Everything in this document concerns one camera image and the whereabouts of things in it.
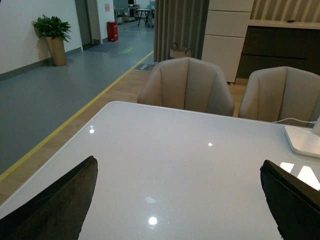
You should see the beige chair right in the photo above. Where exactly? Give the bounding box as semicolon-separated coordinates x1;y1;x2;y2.
238;66;320;127

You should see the woven basket with handles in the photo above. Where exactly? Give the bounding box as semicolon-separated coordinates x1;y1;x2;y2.
169;42;193;59

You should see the green potted plant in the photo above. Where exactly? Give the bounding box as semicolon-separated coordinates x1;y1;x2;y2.
32;15;71;67

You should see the red cylindrical bin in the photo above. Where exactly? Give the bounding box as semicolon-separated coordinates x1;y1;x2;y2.
106;21;118;42

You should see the dark sideboard with white top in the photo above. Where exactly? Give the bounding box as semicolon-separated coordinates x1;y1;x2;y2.
236;20;320;79

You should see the beige chair left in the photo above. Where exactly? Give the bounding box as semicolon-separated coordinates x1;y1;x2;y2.
137;57;235;116

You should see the white tall cabinet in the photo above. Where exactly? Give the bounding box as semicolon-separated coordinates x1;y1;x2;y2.
201;0;254;83

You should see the gray-green curtain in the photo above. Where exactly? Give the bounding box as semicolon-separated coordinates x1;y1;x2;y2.
153;0;209;62

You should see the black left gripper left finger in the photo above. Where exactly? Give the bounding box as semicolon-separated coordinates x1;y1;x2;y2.
0;156;98;240

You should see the white desk lamp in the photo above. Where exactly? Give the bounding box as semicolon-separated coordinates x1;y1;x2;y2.
284;117;320;158

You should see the white lamp power cable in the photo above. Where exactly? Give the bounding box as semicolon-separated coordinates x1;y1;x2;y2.
271;117;317;125

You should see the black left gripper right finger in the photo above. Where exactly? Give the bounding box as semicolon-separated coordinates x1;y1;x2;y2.
260;159;320;240

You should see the beige chair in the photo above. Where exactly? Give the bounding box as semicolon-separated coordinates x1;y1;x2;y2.
238;66;320;127
137;57;235;116

